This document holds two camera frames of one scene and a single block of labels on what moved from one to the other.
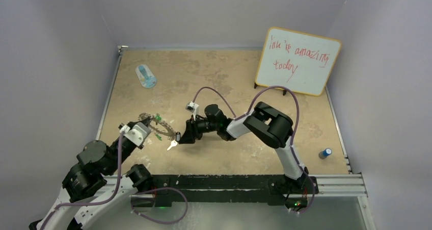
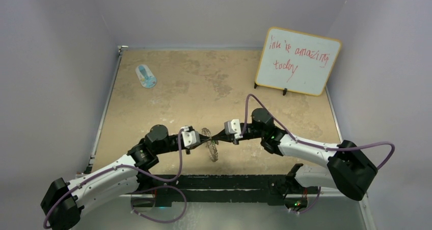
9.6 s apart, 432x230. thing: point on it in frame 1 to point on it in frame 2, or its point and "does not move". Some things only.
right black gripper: x=188 y=136 to x=223 y=136
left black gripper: x=144 y=121 to x=204 y=138
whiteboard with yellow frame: x=302 y=62 does not move
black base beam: x=276 y=189 does not move
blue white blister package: x=146 y=78 does not move
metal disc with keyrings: x=170 y=133 to x=211 y=145
